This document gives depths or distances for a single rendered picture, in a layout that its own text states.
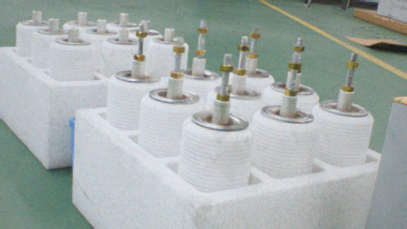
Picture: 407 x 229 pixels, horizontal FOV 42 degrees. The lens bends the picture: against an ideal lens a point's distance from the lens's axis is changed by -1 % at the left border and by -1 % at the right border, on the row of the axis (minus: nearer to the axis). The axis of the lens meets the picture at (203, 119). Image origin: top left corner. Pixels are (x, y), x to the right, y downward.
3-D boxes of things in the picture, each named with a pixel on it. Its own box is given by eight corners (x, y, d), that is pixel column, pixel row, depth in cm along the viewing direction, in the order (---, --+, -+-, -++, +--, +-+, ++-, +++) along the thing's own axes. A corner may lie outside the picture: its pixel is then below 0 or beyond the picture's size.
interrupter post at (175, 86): (172, 102, 77) (174, 79, 76) (162, 97, 79) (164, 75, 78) (185, 100, 79) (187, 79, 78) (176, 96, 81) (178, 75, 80)
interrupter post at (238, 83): (245, 97, 84) (247, 77, 83) (230, 95, 84) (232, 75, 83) (244, 94, 87) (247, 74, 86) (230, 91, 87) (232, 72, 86)
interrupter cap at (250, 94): (261, 103, 82) (262, 99, 82) (212, 98, 82) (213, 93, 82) (260, 91, 89) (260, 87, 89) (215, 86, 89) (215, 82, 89)
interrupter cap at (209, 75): (171, 71, 97) (172, 67, 97) (211, 72, 99) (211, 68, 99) (183, 81, 90) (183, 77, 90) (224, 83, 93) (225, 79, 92)
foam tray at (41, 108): (129, 104, 161) (133, 45, 156) (202, 149, 132) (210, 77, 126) (-3, 114, 139) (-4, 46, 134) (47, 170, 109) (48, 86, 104)
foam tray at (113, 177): (240, 173, 119) (251, 96, 114) (381, 263, 89) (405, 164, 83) (71, 203, 97) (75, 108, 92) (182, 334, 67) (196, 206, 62)
